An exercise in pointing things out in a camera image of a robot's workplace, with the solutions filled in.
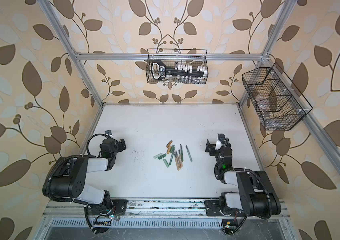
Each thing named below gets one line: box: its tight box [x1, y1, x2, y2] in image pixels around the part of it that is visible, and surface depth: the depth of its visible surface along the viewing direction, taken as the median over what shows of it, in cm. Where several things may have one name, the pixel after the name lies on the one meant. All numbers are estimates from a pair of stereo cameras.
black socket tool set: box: [151, 60, 207, 83], surface depth 86 cm
